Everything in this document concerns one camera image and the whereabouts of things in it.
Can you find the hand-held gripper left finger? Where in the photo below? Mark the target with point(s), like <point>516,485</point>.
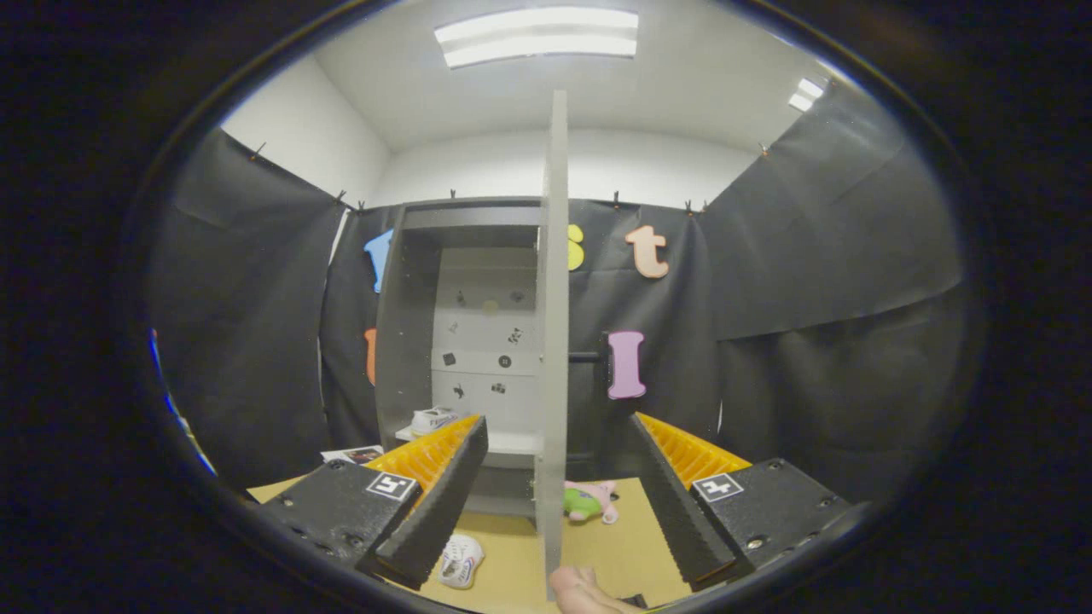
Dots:
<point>439,503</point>

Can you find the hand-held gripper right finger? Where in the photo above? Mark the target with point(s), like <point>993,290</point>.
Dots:
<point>674,503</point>

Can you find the white canvas shoe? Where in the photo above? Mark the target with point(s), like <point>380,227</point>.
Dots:
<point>433,419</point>
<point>461,561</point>

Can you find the grey shoe cabinet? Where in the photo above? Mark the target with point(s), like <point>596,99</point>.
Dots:
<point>405,341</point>

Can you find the pink and green plush toy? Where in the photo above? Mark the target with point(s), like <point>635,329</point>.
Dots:
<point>584,503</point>

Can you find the printed paper sheet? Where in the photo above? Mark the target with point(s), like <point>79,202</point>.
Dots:
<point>354,455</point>

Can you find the black backdrop cloth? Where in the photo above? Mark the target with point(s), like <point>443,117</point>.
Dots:
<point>810,256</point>

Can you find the small ceiling light panel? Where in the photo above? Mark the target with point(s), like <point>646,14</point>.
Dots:
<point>806,94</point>

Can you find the large ceiling light panel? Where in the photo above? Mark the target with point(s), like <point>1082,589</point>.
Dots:
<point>537,36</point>

